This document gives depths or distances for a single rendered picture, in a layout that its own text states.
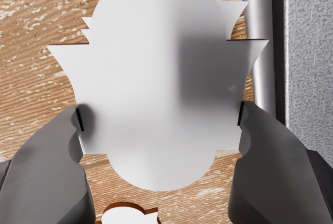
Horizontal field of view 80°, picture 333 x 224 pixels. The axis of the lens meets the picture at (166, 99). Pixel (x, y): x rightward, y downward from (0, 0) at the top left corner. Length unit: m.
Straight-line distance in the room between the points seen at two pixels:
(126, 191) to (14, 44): 0.25
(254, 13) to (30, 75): 0.26
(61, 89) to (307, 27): 0.29
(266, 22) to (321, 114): 0.17
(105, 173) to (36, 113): 0.13
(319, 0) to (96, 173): 0.36
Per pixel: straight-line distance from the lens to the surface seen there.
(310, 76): 0.32
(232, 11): 0.20
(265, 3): 0.26
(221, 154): 0.27
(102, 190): 0.36
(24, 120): 0.31
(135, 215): 0.39
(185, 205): 0.38
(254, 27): 0.26
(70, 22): 0.24
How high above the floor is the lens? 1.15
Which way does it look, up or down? 63 degrees down
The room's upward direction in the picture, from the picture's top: 176 degrees clockwise
